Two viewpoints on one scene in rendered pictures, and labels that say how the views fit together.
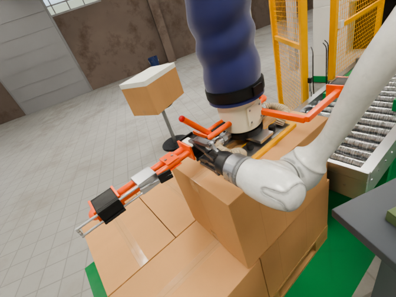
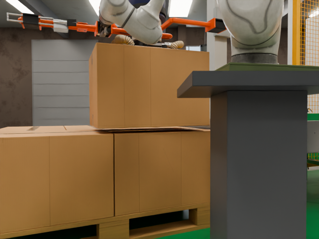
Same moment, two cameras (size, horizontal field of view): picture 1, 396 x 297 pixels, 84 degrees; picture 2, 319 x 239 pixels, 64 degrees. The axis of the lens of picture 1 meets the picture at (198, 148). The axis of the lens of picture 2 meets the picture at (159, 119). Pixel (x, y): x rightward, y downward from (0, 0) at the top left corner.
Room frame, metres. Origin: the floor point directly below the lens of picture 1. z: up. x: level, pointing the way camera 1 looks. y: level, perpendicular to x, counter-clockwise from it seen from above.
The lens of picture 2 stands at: (-0.65, -0.46, 0.64)
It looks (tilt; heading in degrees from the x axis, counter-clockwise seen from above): 1 degrees down; 7
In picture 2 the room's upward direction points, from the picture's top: straight up
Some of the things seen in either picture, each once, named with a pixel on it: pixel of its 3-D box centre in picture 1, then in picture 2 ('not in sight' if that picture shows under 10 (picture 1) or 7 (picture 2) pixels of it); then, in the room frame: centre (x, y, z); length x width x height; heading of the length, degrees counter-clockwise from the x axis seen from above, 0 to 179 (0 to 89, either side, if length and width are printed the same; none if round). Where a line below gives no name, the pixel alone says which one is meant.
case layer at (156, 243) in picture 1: (202, 225); (98, 158); (0.97, 0.14, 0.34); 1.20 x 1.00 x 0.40; 119
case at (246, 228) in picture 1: (252, 174); (145, 90); (0.81, -0.21, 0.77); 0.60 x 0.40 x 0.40; 117
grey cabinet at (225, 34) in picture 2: not in sight; (222, 22); (2.19, -0.81, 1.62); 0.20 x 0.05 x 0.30; 119
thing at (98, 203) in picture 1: (107, 203); (31, 22); (0.54, 0.32, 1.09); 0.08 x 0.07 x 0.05; 118
